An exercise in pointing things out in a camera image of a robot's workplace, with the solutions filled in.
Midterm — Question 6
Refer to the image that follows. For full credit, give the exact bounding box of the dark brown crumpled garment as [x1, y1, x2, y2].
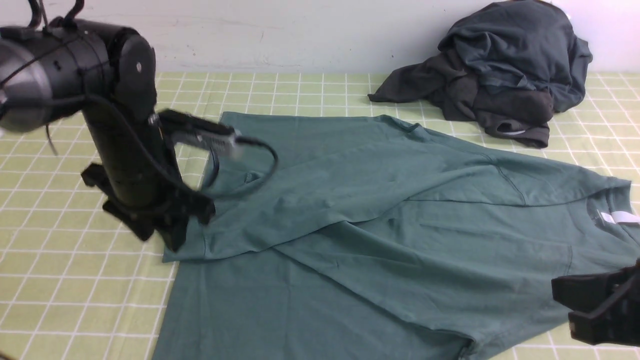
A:
[368, 49, 554, 150]

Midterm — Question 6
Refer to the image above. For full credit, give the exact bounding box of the dark grey-blue crumpled garment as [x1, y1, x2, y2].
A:
[438, 0, 594, 113]

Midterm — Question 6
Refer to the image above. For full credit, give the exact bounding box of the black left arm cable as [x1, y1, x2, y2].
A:
[50, 92, 279, 198]

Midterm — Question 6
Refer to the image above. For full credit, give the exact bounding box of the green long sleeve shirt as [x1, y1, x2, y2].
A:
[152, 112, 639, 360]

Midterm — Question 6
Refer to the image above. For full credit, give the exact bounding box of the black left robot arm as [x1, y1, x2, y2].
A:
[0, 18, 216, 252]

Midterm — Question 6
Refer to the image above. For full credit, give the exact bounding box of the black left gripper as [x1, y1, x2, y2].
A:
[82, 100, 217, 253]

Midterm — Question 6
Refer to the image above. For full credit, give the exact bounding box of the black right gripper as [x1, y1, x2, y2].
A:
[551, 260, 640, 346]

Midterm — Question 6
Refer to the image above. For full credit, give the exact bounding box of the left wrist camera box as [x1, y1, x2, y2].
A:
[157, 109, 243, 159]

